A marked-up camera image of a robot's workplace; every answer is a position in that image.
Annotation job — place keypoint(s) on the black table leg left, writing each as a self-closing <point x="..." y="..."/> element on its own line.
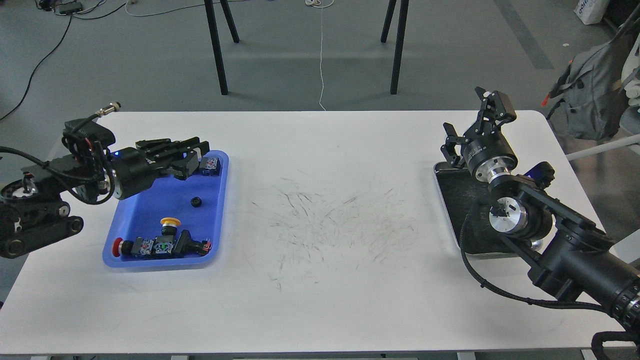
<point x="215" y="39"/>

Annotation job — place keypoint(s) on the blue plastic tray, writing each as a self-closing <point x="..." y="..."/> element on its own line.
<point x="140" y="215"/>

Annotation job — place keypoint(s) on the black switch with red terminals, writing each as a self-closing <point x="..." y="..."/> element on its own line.
<point x="167" y="245"/>

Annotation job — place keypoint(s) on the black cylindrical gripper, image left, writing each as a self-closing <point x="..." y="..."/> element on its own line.
<point x="135" y="169"/>

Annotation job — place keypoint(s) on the white bag top right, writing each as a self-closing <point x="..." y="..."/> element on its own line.
<point x="591" y="12"/>

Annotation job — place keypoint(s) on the silver metal tray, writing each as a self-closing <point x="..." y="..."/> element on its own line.
<point x="478" y="218"/>

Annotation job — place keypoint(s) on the black table leg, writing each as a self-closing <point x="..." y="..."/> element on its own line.
<point x="215" y="39"/>
<point x="403" y="14"/>

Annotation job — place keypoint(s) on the green push button black body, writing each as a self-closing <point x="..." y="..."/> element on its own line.
<point x="210" y="166"/>

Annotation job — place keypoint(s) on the red mushroom push button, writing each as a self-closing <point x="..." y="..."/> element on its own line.
<point x="140" y="248"/>

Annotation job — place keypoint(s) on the yellow mushroom push button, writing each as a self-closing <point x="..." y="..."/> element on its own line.
<point x="169" y="226"/>

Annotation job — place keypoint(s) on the grey backpack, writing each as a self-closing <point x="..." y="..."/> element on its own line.
<point x="590" y="90"/>

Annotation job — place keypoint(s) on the black table leg right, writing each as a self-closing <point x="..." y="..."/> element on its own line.
<point x="403" y="14"/>

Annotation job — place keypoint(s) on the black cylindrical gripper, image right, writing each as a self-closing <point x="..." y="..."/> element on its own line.
<point x="490" y="155"/>

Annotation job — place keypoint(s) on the small black gear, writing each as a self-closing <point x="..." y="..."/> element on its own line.
<point x="196" y="202"/>

